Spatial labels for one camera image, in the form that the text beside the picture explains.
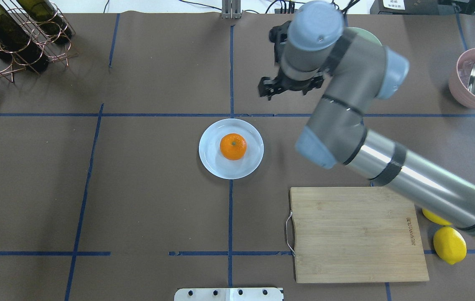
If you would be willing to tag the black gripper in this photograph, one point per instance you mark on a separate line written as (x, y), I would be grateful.
(290, 84)

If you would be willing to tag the orange fruit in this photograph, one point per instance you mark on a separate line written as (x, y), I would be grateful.
(233, 146)

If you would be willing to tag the light blue plate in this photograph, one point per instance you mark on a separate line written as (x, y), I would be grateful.
(214, 162)

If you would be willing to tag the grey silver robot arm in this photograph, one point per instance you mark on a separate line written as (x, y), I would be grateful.
(317, 42)

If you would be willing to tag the light green plate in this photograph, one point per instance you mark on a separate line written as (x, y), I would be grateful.
(366, 35)

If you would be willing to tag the black power strip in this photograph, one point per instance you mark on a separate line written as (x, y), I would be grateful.
(286, 7)

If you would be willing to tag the black device with label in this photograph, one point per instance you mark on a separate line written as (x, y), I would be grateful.
(410, 7)

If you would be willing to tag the wooden cutting board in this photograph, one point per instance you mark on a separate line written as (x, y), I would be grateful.
(355, 235)

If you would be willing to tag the pink bowl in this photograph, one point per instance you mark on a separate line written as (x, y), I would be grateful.
(459, 79)

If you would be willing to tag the upper yellow lemon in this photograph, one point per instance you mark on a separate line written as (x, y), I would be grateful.
(435, 218)

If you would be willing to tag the yellow lemon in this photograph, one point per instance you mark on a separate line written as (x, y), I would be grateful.
(449, 245)
(435, 218)

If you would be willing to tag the lower yellow lemon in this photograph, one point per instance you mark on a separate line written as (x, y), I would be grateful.
(449, 245)

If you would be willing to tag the dark green wine bottle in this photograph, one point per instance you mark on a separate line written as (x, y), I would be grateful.
(16, 41)

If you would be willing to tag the grey camera stand post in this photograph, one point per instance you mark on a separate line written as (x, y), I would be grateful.
(231, 9)

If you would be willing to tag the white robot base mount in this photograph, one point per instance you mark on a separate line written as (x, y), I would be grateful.
(230, 294)

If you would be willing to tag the copper wire wine rack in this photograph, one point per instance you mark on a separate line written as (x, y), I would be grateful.
(33, 35)

